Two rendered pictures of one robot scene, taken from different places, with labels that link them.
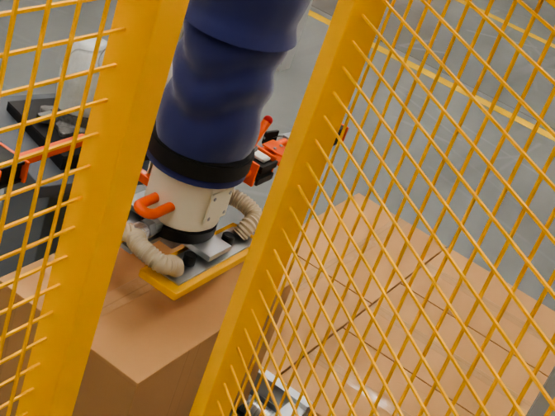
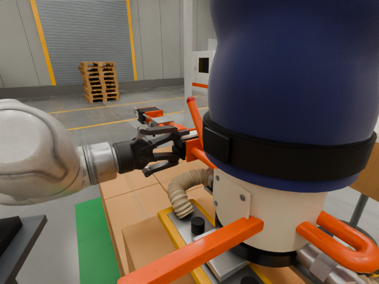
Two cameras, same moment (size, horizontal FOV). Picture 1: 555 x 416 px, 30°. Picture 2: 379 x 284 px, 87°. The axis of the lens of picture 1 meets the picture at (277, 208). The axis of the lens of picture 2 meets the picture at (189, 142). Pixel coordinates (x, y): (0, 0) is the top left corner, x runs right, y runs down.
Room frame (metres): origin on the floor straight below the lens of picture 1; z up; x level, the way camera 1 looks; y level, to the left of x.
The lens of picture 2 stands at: (1.86, 0.51, 1.42)
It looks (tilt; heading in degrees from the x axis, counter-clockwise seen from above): 23 degrees down; 306
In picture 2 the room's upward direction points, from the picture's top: straight up
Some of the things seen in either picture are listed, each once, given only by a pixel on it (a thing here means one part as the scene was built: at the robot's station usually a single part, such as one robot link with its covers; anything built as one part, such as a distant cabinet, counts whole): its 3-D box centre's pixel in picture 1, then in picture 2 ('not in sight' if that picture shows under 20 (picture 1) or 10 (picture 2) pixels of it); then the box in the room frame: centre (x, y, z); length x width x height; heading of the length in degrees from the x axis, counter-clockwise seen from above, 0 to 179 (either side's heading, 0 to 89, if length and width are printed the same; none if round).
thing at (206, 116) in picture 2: (199, 145); (274, 129); (1.93, 0.20, 1.32); 0.23 x 0.23 x 0.04
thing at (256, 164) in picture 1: (250, 163); (192, 143); (2.16, 0.09, 1.20); 0.10 x 0.08 x 0.06; 66
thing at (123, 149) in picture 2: not in sight; (133, 154); (2.23, 0.23, 1.20); 0.09 x 0.07 x 0.08; 66
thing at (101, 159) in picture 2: not in sight; (102, 162); (2.26, 0.30, 1.20); 0.09 x 0.06 x 0.09; 156
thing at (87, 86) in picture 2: not in sight; (98, 80); (9.08, -3.70, 0.65); 1.29 x 1.10 x 1.30; 159
